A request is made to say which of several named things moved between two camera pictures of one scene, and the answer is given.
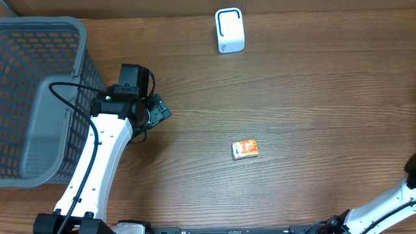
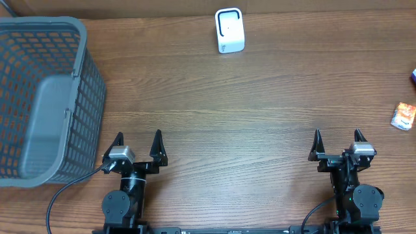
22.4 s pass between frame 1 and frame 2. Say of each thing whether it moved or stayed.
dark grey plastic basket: stayed
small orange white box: moved
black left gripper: moved
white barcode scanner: stayed
